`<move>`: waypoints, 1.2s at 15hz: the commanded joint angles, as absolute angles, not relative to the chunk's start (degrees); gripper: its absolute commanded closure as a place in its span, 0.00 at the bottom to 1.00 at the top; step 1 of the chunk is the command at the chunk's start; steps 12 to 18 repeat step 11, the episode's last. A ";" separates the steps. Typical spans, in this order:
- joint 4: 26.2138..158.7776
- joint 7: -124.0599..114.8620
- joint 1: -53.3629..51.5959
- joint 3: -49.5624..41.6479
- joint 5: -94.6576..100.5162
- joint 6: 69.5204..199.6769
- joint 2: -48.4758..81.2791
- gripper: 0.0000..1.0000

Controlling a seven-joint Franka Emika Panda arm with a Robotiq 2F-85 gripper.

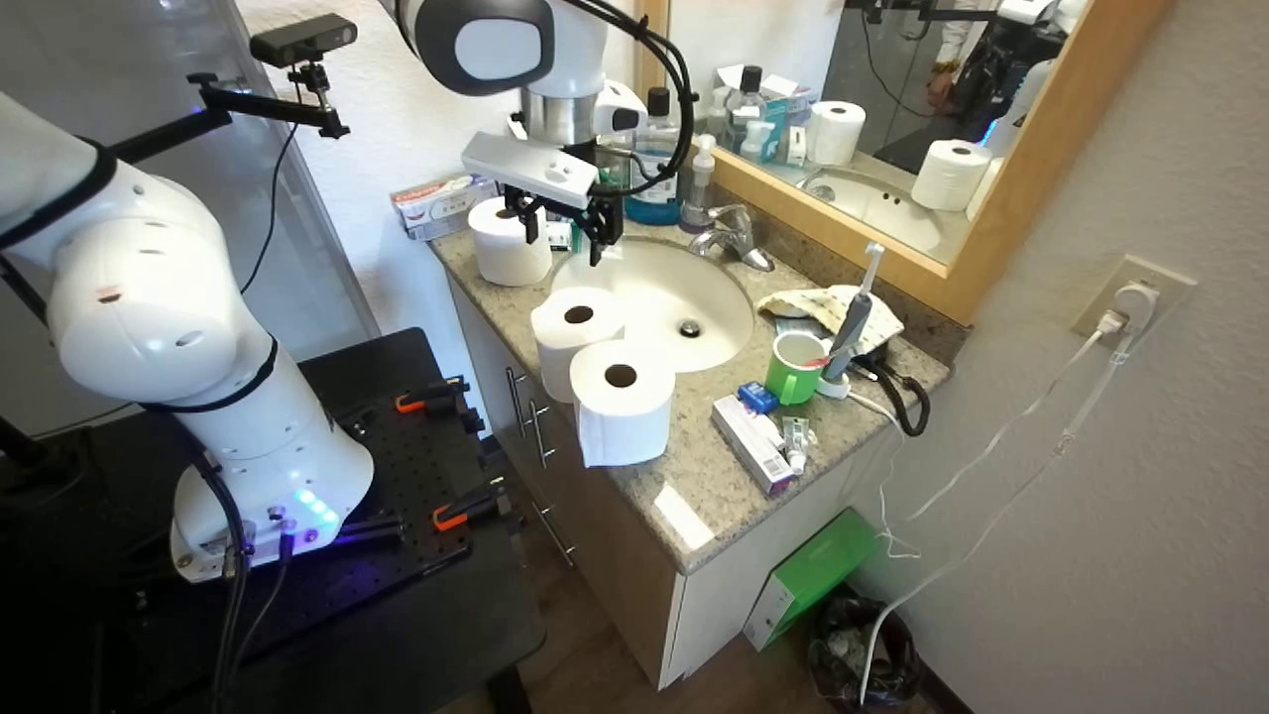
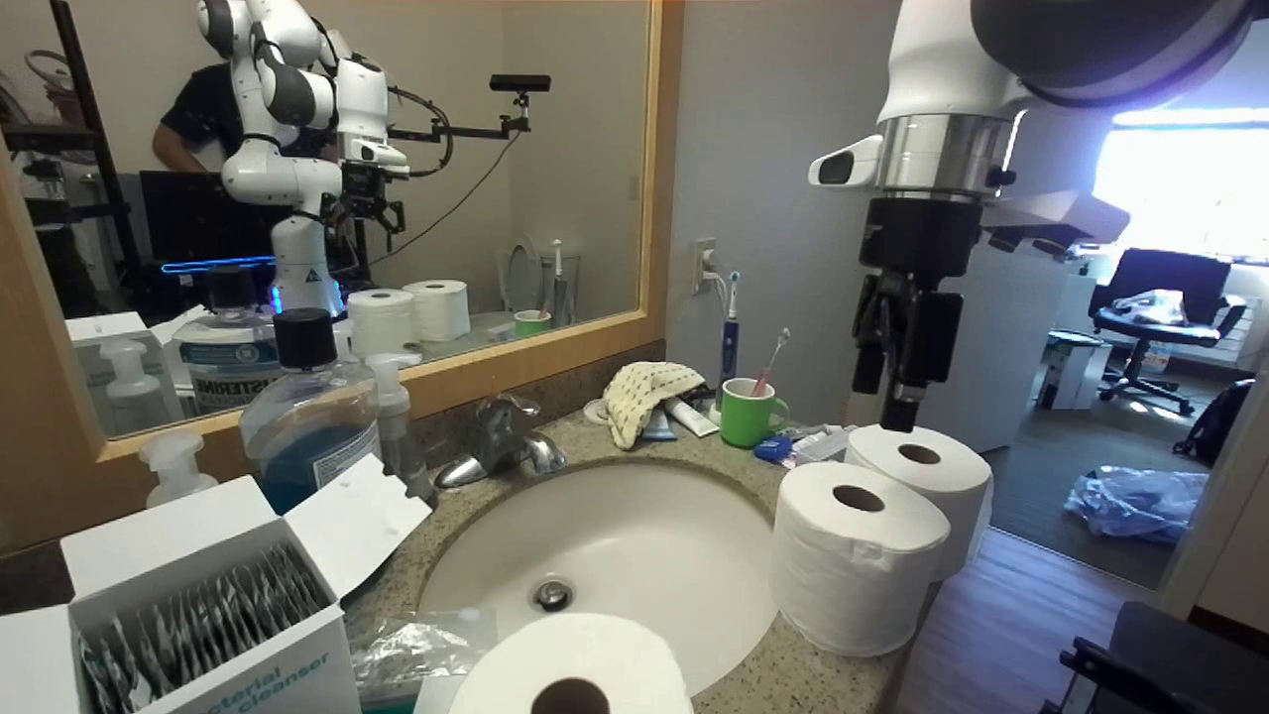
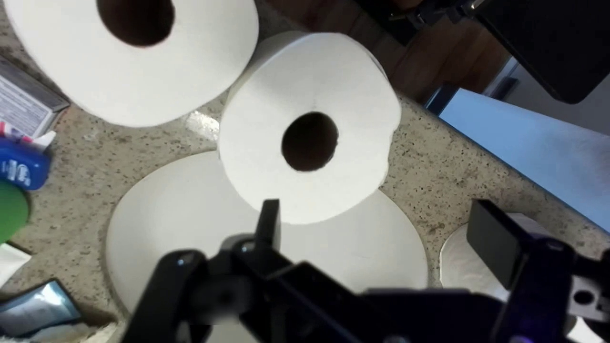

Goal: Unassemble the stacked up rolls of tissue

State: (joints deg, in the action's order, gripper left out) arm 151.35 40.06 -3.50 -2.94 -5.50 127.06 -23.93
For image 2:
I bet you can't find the small blue packet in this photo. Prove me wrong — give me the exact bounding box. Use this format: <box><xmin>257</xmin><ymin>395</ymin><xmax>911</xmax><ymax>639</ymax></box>
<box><xmin>750</xmin><ymin>433</ymin><xmax>800</xmax><ymax>466</ymax></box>

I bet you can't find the cream patterned washcloth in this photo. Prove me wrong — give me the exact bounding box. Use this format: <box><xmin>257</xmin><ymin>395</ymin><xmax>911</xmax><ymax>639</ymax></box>
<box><xmin>585</xmin><ymin>356</ymin><xmax>712</xmax><ymax>453</ymax></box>

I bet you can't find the small white cardboard box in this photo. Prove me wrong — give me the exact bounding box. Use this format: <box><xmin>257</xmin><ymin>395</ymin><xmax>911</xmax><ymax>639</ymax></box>
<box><xmin>786</xmin><ymin>420</ymin><xmax>857</xmax><ymax>466</ymax></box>

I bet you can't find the electric toothbrush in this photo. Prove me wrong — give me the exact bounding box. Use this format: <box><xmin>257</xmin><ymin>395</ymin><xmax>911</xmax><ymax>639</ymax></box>
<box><xmin>716</xmin><ymin>268</ymin><xmax>748</xmax><ymax>389</ymax></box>

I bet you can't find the clear bag with small box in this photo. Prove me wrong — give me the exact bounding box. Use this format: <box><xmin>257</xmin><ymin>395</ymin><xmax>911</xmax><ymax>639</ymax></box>
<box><xmin>351</xmin><ymin>605</ymin><xmax>480</xmax><ymax>714</ymax></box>

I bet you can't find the white wall outlet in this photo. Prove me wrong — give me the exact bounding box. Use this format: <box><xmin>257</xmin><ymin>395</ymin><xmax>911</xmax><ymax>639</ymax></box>
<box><xmin>691</xmin><ymin>239</ymin><xmax>732</xmax><ymax>297</ymax></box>

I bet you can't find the pink manual toothbrush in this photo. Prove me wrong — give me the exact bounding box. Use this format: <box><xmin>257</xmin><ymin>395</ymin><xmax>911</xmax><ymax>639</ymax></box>
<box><xmin>755</xmin><ymin>323</ymin><xmax>795</xmax><ymax>393</ymax></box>

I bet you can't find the clear pump dispenser bottle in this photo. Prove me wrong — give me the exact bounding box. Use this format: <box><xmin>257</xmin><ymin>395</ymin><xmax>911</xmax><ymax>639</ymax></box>
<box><xmin>137</xmin><ymin>433</ymin><xmax>221</xmax><ymax>512</ymax></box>

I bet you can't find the white oval sink basin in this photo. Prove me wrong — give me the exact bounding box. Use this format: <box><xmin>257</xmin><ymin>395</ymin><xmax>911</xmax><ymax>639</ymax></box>
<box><xmin>416</xmin><ymin>457</ymin><xmax>786</xmax><ymax>698</ymax></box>

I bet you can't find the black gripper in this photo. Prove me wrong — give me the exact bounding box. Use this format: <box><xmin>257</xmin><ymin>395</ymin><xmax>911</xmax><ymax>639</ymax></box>
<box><xmin>849</xmin><ymin>195</ymin><xmax>992</xmax><ymax>437</ymax></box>

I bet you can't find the white storage container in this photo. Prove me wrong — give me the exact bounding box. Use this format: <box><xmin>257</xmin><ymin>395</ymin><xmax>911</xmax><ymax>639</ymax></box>
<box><xmin>1036</xmin><ymin>330</ymin><xmax>1110</xmax><ymax>412</ymax></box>

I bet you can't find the small clear soap pump bottle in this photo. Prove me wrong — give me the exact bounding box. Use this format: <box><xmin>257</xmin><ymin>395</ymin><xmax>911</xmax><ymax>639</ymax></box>
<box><xmin>362</xmin><ymin>350</ymin><xmax>429</xmax><ymax>486</ymax></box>

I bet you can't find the open white box with packets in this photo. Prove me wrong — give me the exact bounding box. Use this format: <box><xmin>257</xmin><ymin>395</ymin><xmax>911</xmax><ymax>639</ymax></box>
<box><xmin>0</xmin><ymin>453</ymin><xmax>436</xmax><ymax>714</ymax></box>

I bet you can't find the white toilet paper roll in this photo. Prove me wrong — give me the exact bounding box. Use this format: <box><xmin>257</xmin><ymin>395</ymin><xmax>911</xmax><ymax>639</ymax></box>
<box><xmin>770</xmin><ymin>460</ymin><xmax>956</xmax><ymax>663</ymax></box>
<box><xmin>840</xmin><ymin>420</ymin><xmax>995</xmax><ymax>582</ymax></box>
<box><xmin>445</xmin><ymin>605</ymin><xmax>697</xmax><ymax>714</ymax></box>

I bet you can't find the green ceramic mug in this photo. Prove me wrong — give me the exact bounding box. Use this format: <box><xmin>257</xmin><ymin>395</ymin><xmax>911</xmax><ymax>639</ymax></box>
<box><xmin>720</xmin><ymin>372</ymin><xmax>795</xmax><ymax>453</ymax></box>

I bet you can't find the wood framed wall mirror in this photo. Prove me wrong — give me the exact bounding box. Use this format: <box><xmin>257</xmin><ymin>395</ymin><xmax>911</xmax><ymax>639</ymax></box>
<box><xmin>0</xmin><ymin>0</ymin><xmax>685</xmax><ymax>557</ymax></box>

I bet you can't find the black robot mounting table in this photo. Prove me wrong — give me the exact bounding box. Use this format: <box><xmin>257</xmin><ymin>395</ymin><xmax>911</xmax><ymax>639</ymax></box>
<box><xmin>1036</xmin><ymin>600</ymin><xmax>1269</xmax><ymax>714</ymax></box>

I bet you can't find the bright window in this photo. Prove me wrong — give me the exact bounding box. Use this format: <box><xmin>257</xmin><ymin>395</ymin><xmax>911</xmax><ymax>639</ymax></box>
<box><xmin>1086</xmin><ymin>104</ymin><xmax>1269</xmax><ymax>268</ymax></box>

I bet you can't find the black bag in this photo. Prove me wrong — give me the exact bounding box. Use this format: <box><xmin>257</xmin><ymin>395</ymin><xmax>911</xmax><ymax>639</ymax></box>
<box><xmin>1172</xmin><ymin>372</ymin><xmax>1258</xmax><ymax>466</ymax></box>

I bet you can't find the black office chair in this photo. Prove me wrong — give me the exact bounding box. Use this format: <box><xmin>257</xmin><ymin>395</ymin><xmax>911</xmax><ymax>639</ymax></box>
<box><xmin>1086</xmin><ymin>244</ymin><xmax>1255</xmax><ymax>420</ymax></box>

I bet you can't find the white toothpaste tube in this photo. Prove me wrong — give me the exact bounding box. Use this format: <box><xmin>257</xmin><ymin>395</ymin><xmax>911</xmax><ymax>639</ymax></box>
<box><xmin>660</xmin><ymin>393</ymin><xmax>726</xmax><ymax>441</ymax></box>

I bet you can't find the chrome sink faucet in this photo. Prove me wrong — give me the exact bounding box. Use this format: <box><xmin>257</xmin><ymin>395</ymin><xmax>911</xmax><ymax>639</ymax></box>
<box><xmin>429</xmin><ymin>393</ymin><xmax>569</xmax><ymax>495</ymax></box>

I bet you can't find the blue plastic bag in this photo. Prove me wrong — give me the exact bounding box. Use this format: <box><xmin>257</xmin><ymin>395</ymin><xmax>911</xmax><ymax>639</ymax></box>
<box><xmin>1063</xmin><ymin>460</ymin><xmax>1215</xmax><ymax>548</ymax></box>

